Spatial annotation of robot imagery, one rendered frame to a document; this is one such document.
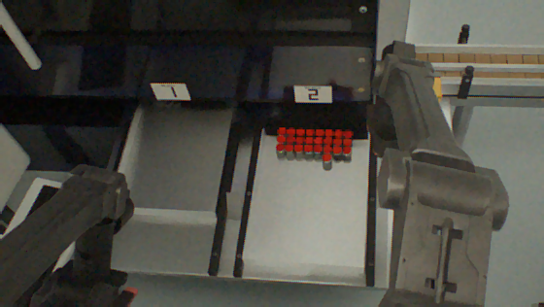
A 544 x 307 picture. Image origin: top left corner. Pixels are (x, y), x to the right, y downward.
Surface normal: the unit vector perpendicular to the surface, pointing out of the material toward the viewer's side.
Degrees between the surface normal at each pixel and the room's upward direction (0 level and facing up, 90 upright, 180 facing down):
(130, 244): 0
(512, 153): 0
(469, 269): 17
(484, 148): 0
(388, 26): 90
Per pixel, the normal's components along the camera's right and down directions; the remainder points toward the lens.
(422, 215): 0.03, -0.29
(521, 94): -0.11, 0.85
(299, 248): -0.11, -0.53
